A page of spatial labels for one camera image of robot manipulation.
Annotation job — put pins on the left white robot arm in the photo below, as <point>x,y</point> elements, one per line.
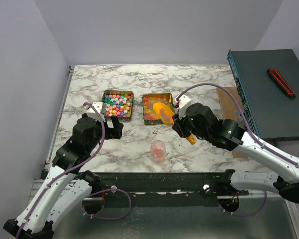
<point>64,185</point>

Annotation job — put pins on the tin of gummy candies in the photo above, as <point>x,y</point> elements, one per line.
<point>150,117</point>

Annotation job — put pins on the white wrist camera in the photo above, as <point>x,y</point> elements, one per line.
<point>181,105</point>
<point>96,111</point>

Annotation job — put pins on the tin of paper stars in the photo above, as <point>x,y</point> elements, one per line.
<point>118,103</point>

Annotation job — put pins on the wooden board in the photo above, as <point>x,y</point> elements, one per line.
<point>228,106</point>

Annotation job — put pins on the dark grey metal box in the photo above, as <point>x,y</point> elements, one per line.
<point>271,115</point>

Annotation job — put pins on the clear glass jar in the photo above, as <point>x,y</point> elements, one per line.
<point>158,151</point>

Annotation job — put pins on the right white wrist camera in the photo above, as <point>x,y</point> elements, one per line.
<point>181,105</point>

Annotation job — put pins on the red black utility knife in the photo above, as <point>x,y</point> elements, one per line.
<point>277,78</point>

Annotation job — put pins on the black mounting rail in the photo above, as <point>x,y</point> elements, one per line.
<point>161,189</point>

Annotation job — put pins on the small metal bracket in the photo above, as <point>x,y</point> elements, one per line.
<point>239,117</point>

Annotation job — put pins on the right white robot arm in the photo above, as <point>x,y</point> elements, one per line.
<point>199,122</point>

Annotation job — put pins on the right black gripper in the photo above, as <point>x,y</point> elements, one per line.
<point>180,126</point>

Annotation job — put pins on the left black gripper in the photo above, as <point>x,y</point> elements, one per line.
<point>116,133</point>

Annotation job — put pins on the yellow plastic scoop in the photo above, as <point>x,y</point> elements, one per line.
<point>165,114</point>

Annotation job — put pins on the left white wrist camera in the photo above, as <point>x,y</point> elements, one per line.
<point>96,111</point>

